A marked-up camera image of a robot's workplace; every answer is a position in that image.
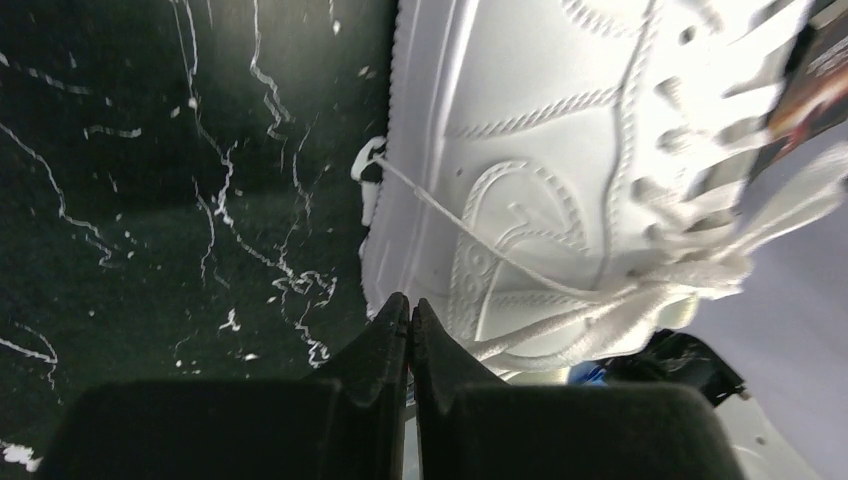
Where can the white shoelace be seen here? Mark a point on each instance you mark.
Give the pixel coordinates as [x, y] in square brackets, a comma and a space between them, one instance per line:
[707, 266]

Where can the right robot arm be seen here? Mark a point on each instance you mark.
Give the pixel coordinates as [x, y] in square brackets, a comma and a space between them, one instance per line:
[774, 383]

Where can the white sneaker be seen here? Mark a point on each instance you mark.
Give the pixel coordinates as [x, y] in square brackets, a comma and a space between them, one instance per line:
[579, 136]

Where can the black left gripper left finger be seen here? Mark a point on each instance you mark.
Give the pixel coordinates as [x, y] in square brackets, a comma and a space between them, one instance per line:
[343, 421]

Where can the dark book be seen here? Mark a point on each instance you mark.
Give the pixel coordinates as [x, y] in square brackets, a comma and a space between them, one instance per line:
[815, 98]

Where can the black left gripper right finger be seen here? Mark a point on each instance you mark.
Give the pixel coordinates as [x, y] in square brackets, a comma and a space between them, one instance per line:
[473, 425]

